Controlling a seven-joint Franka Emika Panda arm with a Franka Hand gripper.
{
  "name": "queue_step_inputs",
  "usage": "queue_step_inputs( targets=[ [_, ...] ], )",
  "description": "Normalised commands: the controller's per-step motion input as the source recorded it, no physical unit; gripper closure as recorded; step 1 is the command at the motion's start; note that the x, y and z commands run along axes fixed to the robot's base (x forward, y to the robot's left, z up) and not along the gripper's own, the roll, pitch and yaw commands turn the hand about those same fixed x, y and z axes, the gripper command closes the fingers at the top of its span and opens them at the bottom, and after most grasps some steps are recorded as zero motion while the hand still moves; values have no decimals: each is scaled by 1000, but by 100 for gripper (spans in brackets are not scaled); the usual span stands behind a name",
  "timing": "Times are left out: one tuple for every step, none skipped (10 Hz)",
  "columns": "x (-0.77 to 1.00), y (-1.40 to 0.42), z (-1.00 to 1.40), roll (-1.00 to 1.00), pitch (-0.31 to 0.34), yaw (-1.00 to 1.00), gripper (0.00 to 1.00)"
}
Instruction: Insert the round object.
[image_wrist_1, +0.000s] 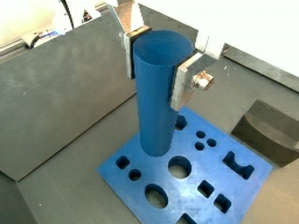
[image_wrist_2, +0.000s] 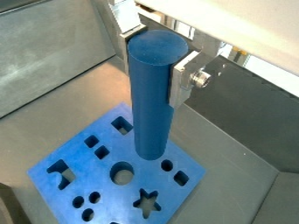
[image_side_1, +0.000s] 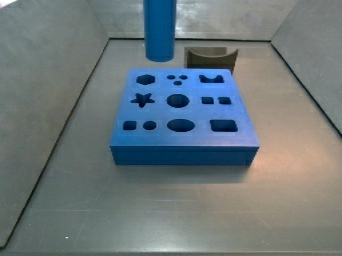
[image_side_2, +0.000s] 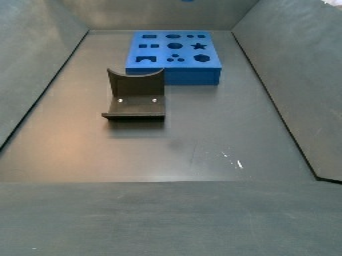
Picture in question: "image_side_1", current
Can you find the blue round cylinder peg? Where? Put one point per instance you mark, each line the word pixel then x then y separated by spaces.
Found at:
pixel 159 29

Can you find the blue shape-sorter block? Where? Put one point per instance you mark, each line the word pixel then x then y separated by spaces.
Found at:
pixel 182 117

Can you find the dark curved holder block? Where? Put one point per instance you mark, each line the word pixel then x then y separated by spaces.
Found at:
pixel 210 58

